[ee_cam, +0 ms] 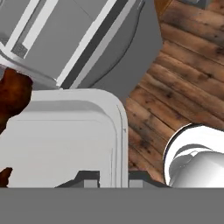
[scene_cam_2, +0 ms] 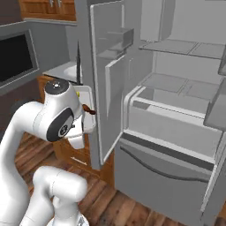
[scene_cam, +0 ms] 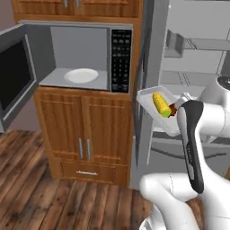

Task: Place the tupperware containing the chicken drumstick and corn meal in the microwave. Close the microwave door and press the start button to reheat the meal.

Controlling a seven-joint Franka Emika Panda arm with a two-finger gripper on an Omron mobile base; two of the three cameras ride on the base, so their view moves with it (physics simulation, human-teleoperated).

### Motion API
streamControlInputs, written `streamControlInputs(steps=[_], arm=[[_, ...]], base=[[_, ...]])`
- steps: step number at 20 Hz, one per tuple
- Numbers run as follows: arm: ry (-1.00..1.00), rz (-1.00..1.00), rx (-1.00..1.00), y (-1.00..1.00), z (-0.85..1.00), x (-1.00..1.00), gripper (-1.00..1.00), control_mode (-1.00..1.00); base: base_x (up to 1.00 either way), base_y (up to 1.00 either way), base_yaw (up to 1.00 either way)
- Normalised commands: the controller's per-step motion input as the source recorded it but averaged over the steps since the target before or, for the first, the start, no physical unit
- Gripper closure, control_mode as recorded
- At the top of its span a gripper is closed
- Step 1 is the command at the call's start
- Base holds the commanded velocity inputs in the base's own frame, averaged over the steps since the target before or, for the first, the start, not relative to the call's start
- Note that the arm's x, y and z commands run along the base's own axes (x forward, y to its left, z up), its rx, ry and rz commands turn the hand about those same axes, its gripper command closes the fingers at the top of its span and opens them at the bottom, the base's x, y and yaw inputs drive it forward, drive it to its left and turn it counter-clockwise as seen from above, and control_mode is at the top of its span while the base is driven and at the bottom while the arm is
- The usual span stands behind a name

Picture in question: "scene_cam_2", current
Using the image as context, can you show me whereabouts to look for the grey fridge door with bins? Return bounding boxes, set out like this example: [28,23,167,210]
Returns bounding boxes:
[89,0,144,166]

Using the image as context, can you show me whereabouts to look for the wooden base cupboards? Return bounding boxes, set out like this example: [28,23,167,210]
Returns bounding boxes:
[36,74,117,189]

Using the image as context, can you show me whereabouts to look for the brown chicken drumstick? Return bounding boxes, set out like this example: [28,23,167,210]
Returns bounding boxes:
[81,103,97,116]

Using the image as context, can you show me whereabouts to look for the wooden wall cupboards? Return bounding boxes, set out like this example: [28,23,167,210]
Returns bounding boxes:
[19,0,78,22]

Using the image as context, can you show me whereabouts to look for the white fridge crisper drawer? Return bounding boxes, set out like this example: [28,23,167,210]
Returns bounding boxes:
[123,85,223,159]

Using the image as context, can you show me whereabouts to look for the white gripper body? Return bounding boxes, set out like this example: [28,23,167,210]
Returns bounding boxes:
[67,128,87,150]

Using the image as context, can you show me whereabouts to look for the grey microwave with black window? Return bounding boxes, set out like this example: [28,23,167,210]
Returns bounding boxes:
[0,28,41,90]

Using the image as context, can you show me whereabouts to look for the black tap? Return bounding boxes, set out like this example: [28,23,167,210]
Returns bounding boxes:
[76,40,83,85]

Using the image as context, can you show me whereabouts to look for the grey fridge shelf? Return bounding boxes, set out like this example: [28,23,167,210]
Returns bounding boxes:
[138,38,226,60]
[137,72,221,103]

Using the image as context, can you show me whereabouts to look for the white tupperware container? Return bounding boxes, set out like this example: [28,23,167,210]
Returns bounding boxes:
[72,84,97,134]

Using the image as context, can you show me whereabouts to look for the grey freezer drawer handle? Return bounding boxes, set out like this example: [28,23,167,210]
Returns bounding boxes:
[119,145,212,184]

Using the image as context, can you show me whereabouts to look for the grey fridge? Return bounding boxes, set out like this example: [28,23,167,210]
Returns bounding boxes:
[73,0,226,226]

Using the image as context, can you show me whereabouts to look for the grey freezer drawer front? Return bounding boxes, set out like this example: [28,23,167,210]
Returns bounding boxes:
[113,137,219,226]

